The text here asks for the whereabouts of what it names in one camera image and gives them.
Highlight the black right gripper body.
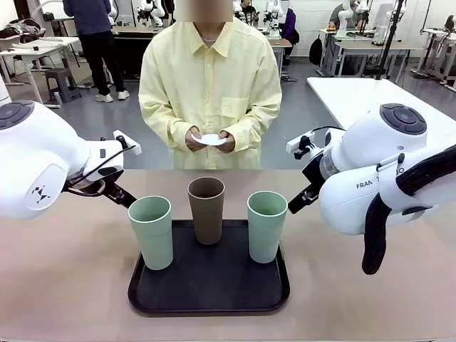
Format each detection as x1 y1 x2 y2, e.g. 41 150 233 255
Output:
301 152 327 190

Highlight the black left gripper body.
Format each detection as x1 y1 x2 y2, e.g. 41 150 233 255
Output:
66 165 125 197

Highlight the pale green cup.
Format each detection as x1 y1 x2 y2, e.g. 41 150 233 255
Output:
128 195 175 271
247 190 289 264

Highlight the brown cup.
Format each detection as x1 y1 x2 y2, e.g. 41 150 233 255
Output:
187 177 227 246

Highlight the person's left forearm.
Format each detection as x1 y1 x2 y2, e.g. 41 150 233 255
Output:
226 102 284 152

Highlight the person's right forearm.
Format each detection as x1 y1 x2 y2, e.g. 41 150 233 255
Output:
139 99 200 147

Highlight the person's left hand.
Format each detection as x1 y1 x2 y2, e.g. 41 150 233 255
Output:
217 130 237 155

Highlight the person's right hand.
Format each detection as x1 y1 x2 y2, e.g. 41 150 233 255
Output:
185 125 205 154

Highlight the white rounded table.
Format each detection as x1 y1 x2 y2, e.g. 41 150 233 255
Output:
306 76 456 133

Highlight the grey plastic stool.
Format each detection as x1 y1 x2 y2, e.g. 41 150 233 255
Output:
43 67 83 105

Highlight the black backpack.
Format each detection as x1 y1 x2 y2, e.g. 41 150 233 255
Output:
309 34 323 66

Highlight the black plastic tray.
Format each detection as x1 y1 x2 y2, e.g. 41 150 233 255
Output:
127 219 291 317

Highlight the standing person in blue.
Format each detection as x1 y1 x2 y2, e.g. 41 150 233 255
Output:
62 0 130 103

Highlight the grey background desk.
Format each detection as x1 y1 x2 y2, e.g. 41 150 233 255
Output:
318 28 411 78

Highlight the person in yellow shirt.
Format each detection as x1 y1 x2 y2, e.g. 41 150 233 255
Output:
138 16 284 170

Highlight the white desk with clutter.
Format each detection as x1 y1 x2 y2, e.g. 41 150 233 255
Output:
0 34 83 109

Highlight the black tripod stand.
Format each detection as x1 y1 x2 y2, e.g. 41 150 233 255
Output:
373 0 408 81

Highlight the seated person in grey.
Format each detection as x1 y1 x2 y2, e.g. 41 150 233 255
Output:
328 0 361 31

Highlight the dark bag on desk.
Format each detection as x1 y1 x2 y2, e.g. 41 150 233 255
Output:
0 17 46 43

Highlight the seated person in patterned top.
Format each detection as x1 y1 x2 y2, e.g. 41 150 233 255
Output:
237 0 261 19

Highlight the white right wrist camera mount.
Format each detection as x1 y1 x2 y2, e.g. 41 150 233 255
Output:
286 130 318 160

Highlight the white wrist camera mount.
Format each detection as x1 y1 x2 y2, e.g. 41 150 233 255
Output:
286 130 318 160
113 130 143 157

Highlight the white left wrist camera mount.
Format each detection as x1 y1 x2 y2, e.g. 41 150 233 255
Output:
113 130 143 157

